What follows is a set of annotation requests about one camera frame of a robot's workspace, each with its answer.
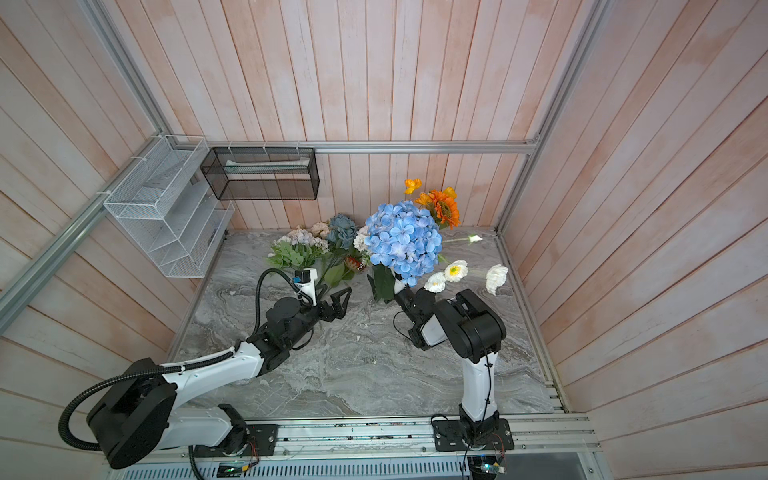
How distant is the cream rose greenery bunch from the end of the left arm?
1.16 feet

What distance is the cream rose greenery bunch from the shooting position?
40.5 inches

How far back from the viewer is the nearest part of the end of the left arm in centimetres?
73
